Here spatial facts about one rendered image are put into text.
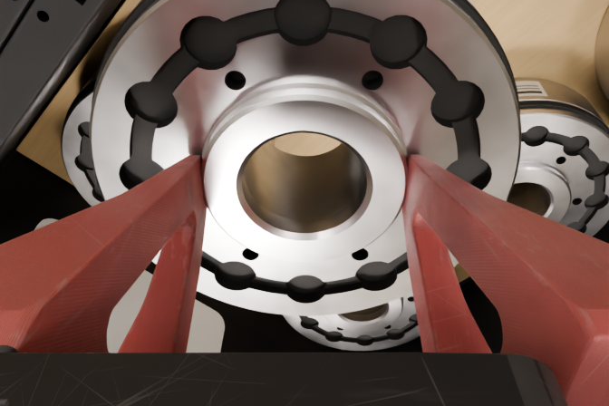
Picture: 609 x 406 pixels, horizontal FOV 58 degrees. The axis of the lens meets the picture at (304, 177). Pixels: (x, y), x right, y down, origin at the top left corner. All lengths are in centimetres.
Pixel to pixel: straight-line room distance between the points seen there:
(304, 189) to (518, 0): 16
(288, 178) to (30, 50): 8
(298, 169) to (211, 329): 21
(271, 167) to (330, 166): 2
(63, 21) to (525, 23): 20
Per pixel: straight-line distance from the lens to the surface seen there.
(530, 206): 31
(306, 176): 16
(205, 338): 34
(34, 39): 18
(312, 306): 16
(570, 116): 27
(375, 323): 34
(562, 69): 30
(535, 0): 28
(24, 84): 19
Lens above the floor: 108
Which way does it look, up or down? 52 degrees down
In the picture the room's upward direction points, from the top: 176 degrees counter-clockwise
